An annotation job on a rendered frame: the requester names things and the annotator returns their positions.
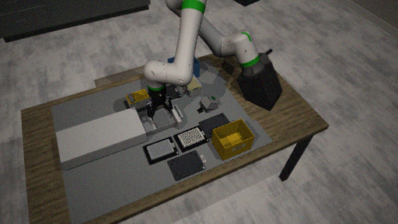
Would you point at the yellow bin with label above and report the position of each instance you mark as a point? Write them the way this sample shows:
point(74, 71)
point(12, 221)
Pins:
point(232, 139)

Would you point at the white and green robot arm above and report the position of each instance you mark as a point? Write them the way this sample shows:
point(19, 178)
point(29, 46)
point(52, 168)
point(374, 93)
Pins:
point(180, 72)

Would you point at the dark blue open bin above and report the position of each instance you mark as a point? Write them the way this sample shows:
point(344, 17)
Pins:
point(196, 70)

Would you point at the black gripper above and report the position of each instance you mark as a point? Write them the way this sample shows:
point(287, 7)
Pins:
point(158, 101)

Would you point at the grey bench mat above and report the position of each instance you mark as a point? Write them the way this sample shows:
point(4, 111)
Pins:
point(109, 183)

